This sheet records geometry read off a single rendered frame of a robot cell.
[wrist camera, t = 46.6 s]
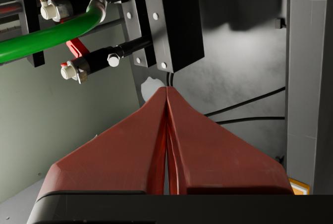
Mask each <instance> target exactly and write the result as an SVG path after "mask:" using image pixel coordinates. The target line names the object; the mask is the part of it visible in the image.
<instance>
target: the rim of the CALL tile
mask: <svg viewBox="0 0 333 224"><path fill-rule="evenodd" d="M290 184H291V186H292V187H293V188H296V189H298V190H300V191H303V195H307V191H308V189H307V188H304V187H302V186H299V185H297V184H294V183H292V182H290Z"/></svg>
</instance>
